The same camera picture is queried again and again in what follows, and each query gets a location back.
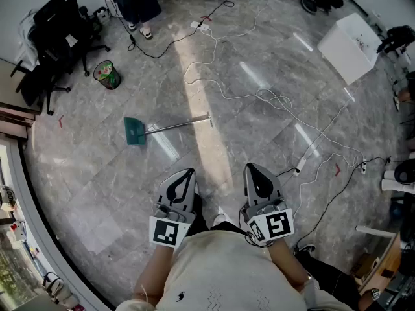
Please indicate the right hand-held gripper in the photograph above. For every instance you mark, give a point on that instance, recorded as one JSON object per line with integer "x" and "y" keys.
{"x": 275, "y": 225}

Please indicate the white open box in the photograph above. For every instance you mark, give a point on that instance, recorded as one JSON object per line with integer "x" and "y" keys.
{"x": 343, "y": 50}

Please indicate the white and black machine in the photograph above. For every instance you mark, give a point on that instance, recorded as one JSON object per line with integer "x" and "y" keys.
{"x": 400, "y": 177}

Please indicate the grey handbag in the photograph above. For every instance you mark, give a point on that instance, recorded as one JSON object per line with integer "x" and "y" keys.
{"x": 60, "y": 292}

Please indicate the white plastic jug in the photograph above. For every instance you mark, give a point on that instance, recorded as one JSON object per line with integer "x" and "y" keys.
{"x": 102, "y": 16}

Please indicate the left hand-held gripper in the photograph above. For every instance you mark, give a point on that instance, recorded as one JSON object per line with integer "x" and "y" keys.
{"x": 165, "y": 233}

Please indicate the person's black trousers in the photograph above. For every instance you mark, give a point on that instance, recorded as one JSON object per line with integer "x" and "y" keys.
{"x": 199, "y": 219}

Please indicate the person's left forearm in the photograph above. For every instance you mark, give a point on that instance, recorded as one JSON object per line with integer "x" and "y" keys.
{"x": 155, "y": 271}

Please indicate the wooden table with white leg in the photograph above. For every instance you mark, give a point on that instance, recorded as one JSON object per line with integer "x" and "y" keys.
{"x": 386, "y": 258}

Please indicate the black office chair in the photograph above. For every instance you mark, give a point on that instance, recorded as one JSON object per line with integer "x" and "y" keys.
{"x": 35, "y": 83}
{"x": 61, "y": 28}

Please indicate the white power strip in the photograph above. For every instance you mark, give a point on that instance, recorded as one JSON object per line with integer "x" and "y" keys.
{"x": 200, "y": 26}
{"x": 301, "y": 165}
{"x": 363, "y": 166}

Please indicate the black equipment on stand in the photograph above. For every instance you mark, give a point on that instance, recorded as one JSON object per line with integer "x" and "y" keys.
{"x": 397, "y": 37}

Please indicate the person's right forearm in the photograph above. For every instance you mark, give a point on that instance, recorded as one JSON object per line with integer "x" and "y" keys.
{"x": 287, "y": 264}

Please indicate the wooden desk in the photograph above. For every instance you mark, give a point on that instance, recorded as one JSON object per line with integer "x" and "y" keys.
{"x": 9, "y": 86}

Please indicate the round black device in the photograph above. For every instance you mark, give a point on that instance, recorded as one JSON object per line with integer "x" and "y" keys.
{"x": 309, "y": 4}

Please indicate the person's cream knit top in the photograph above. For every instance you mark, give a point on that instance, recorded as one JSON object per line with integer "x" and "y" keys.
{"x": 227, "y": 271}

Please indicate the person's white shoe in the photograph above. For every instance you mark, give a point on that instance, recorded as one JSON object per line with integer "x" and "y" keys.
{"x": 221, "y": 219}

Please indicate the white plush toy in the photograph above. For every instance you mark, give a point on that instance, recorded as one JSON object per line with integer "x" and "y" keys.
{"x": 16, "y": 230}

